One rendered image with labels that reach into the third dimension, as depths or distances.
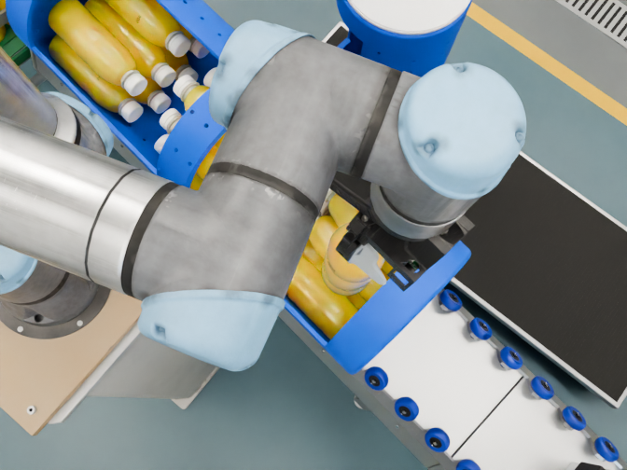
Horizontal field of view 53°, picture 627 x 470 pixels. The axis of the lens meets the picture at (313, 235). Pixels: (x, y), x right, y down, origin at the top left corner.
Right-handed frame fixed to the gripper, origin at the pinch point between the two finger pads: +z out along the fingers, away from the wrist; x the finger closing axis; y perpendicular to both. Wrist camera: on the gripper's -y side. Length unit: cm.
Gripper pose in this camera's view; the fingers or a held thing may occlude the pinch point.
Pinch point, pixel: (364, 236)
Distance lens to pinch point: 70.9
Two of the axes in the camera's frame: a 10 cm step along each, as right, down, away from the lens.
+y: 7.0, 7.0, -1.4
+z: -0.5, 2.4, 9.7
